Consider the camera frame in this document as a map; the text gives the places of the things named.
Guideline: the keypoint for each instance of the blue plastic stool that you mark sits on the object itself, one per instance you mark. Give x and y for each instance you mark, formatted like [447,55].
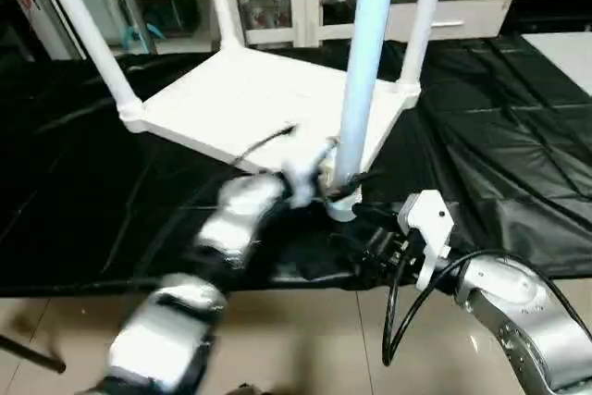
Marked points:
[143,36]

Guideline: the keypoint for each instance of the white plastic table top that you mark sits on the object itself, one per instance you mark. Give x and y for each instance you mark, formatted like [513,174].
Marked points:
[259,90]

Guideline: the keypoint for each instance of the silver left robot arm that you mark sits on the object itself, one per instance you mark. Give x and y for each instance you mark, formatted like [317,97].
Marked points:
[222,228]

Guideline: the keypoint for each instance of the white side table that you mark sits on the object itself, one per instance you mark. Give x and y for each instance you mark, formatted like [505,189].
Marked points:
[564,57]

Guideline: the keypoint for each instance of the white drawer unit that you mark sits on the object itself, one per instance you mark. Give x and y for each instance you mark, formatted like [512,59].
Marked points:
[462,20]

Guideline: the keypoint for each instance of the black stand leg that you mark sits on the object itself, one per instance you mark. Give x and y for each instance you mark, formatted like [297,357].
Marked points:
[28,353]

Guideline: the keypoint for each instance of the black table mat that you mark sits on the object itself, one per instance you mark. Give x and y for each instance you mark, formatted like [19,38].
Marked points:
[74,210]

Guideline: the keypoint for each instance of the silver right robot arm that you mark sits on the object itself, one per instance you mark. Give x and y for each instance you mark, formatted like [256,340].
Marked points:
[527,312]

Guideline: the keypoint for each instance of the white glass door cabinet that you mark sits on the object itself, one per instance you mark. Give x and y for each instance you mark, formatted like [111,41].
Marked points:
[277,6]

